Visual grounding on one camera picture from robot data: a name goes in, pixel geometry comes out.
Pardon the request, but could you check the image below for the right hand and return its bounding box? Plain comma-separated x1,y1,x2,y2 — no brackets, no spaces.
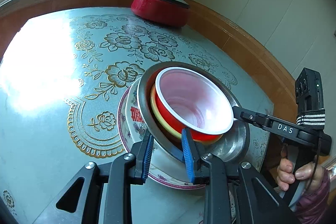
277,147,325,194

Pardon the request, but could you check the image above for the yellow plastic bowl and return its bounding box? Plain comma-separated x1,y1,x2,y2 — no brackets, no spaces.
150,85,223,145

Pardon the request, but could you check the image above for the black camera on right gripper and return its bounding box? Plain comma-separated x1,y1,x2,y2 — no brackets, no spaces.
295,68,326,130

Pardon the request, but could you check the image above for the floral plastic tablecloth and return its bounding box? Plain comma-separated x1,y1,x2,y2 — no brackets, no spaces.
1,7,274,223

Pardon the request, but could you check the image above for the white plate with purple rim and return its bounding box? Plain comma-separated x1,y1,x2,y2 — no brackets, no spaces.
117,87,204,190

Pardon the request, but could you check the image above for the pink jacket sleeve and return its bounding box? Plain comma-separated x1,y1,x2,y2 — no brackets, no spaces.
295,168,331,223

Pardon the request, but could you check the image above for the red electric cooking pot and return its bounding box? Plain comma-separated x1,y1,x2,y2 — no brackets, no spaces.
131,0,190,28

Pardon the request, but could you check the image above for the white plate with red characters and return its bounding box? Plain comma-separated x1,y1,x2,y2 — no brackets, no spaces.
125,79,191,186

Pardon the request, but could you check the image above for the stainless steel bowl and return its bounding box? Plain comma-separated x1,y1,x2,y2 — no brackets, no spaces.
137,61,250,162

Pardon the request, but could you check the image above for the red plastic bowl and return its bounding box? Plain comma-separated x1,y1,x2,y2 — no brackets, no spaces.
155,67,234,135

